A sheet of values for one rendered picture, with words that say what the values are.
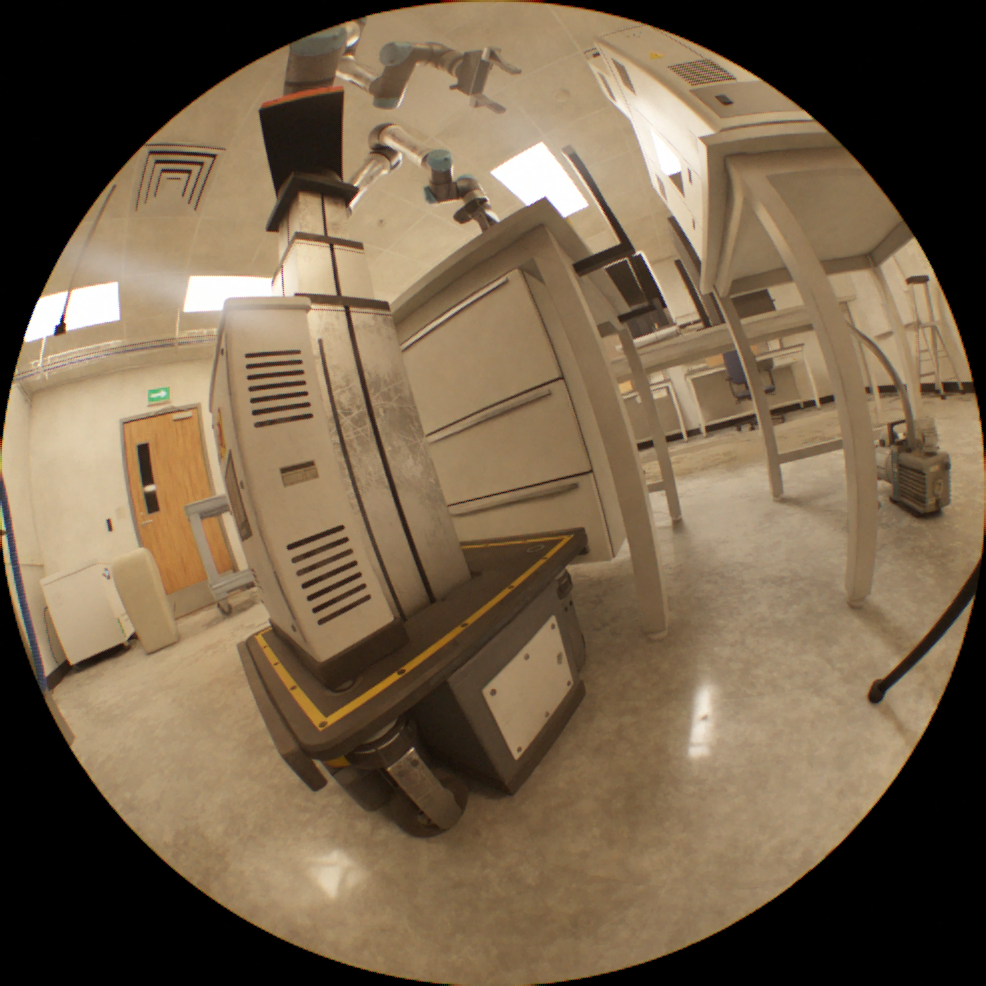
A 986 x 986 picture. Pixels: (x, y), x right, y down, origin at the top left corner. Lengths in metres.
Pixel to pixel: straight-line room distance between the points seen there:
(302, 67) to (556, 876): 1.35
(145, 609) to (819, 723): 2.93
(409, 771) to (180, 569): 3.64
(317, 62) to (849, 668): 1.44
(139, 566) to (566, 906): 2.63
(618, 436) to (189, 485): 3.88
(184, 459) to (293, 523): 3.75
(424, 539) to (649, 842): 0.51
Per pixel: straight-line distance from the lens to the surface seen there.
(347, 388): 0.46
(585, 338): 0.59
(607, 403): 0.57
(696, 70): 0.96
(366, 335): 0.52
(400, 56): 1.00
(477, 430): 0.70
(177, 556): 3.90
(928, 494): 1.16
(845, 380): 0.64
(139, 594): 2.67
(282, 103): 0.79
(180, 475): 4.00
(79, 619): 3.48
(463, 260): 0.74
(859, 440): 0.65
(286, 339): 0.39
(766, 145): 0.81
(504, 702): 0.39
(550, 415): 0.62
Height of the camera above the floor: 0.44
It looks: 5 degrees down
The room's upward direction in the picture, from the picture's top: 17 degrees counter-clockwise
